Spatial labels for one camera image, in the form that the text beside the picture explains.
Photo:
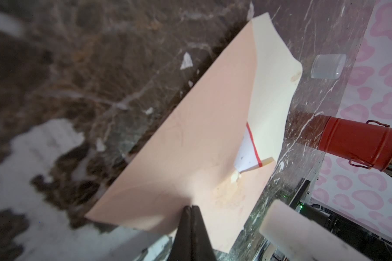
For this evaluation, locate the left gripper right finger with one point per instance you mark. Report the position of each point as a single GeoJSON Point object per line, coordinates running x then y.
{"type": "Point", "coordinates": [201, 248]}

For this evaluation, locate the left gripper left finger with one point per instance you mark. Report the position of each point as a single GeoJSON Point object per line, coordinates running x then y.
{"type": "Point", "coordinates": [182, 249]}

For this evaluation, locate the peach envelope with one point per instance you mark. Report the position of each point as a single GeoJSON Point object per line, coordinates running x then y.
{"type": "Point", "coordinates": [190, 159]}

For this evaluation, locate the pink red-bordered letter paper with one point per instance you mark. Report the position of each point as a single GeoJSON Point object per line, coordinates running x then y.
{"type": "Point", "coordinates": [247, 157]}

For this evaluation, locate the clear glue stick cap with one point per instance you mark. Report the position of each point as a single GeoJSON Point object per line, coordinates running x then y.
{"type": "Point", "coordinates": [328, 66]}

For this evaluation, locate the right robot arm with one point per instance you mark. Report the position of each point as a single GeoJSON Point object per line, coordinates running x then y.
{"type": "Point", "coordinates": [301, 239]}

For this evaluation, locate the red pencil cup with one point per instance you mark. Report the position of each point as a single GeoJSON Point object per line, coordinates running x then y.
{"type": "Point", "coordinates": [364, 145]}

